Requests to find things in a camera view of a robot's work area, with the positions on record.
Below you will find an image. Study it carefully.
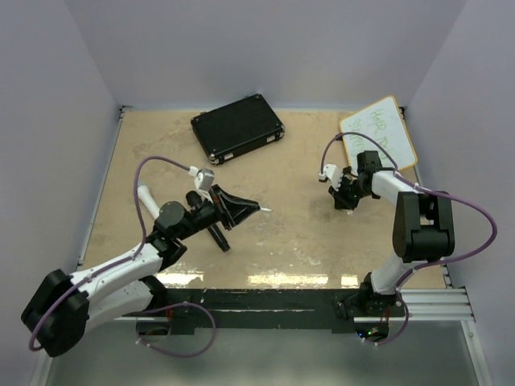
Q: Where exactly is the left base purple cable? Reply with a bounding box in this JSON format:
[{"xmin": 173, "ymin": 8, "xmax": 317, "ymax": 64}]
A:
[{"xmin": 135, "ymin": 302, "xmax": 217, "ymax": 358}]

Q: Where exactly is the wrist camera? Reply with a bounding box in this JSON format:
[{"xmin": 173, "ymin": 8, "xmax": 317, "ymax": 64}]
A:
[
  {"xmin": 318, "ymin": 164, "xmax": 343, "ymax": 186},
  {"xmin": 194, "ymin": 168, "xmax": 215, "ymax": 199}
]

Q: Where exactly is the black microphone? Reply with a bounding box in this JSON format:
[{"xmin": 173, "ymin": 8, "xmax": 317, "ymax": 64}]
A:
[{"xmin": 186, "ymin": 191, "xmax": 230, "ymax": 253}]

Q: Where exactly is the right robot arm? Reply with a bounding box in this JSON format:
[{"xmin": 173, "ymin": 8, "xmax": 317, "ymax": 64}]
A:
[{"xmin": 319, "ymin": 150, "xmax": 455, "ymax": 318}]

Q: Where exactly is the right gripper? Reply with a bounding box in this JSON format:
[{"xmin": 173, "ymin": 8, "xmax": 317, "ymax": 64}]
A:
[{"xmin": 328, "ymin": 175, "xmax": 371, "ymax": 211}]

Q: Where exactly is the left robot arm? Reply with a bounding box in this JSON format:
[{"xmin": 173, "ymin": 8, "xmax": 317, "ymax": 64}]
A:
[{"xmin": 21, "ymin": 184, "xmax": 262, "ymax": 357}]

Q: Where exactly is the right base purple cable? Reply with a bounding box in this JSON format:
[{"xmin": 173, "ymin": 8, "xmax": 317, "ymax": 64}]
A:
[{"xmin": 361, "ymin": 297, "xmax": 410, "ymax": 347}]

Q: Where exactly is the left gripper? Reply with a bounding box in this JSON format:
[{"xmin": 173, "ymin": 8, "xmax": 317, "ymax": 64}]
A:
[{"xmin": 176, "ymin": 184, "xmax": 259, "ymax": 240}]

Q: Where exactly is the black hard case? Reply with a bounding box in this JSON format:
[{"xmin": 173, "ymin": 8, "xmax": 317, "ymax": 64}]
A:
[{"xmin": 191, "ymin": 93, "xmax": 285, "ymax": 166}]

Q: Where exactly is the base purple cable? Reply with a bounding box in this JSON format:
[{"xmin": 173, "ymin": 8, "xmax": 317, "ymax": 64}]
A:
[
  {"xmin": 361, "ymin": 297, "xmax": 410, "ymax": 347},
  {"xmin": 135, "ymin": 302, "xmax": 217, "ymax": 358}
]

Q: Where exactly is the aluminium table frame rail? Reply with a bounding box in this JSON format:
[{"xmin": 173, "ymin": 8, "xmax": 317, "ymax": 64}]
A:
[{"xmin": 353, "ymin": 285, "xmax": 476, "ymax": 322}]

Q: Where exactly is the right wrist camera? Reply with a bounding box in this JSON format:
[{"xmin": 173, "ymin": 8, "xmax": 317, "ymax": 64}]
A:
[{"xmin": 318, "ymin": 164, "xmax": 343, "ymax": 186}]

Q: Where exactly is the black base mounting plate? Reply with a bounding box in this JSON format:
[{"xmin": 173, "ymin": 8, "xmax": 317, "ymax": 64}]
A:
[{"xmin": 150, "ymin": 289, "xmax": 406, "ymax": 335}]

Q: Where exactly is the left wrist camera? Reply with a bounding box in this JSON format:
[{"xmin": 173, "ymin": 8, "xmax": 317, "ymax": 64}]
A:
[{"xmin": 194, "ymin": 168, "xmax": 215, "ymax": 199}]

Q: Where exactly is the orange framed whiteboard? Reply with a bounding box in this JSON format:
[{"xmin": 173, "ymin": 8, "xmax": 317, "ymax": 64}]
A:
[{"xmin": 340, "ymin": 96, "xmax": 418, "ymax": 173}]

